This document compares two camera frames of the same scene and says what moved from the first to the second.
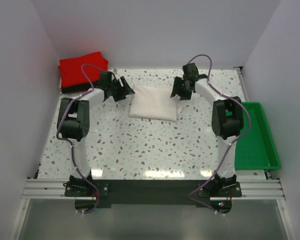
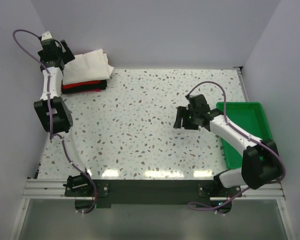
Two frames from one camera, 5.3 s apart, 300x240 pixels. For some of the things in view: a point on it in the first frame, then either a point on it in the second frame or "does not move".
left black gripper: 118,89 to 65,53
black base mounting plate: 154,191 does not move
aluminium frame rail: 56,189 does not move
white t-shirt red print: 154,103 to 91,66
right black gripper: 181,88 to 186,117
